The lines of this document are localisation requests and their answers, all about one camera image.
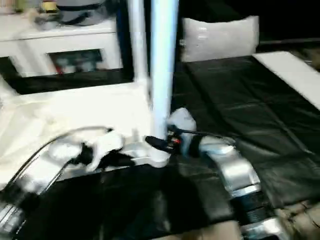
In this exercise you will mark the white plastic table top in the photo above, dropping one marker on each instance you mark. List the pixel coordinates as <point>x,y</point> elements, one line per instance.
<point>75,115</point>

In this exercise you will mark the white plastic table leg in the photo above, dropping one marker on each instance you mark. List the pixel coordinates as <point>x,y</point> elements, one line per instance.
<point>164,60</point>
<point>138,40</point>
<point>4,87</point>

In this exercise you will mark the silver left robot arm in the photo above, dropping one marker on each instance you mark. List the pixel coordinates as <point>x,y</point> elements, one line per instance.
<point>35,175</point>

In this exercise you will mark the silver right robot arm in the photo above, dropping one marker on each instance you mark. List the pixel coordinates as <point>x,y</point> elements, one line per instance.
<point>235,170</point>

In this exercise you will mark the black work mat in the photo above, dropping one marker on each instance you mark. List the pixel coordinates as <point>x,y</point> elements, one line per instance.
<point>250,115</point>

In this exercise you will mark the grey cushion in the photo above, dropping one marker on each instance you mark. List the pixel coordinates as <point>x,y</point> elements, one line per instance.
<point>220,37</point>

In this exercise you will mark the white board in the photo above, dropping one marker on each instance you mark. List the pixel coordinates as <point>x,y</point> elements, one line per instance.
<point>292,75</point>

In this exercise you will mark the white cabinet with glass doors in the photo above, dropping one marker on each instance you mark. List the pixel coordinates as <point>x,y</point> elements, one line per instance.
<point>60,45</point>

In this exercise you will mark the black cabinet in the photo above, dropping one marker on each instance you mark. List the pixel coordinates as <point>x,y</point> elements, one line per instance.
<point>200,15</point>

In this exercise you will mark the dark gear on cabinet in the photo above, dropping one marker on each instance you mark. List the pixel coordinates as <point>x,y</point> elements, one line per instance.
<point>80,12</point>

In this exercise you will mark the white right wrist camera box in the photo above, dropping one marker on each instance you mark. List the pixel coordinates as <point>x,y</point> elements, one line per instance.
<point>181,120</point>

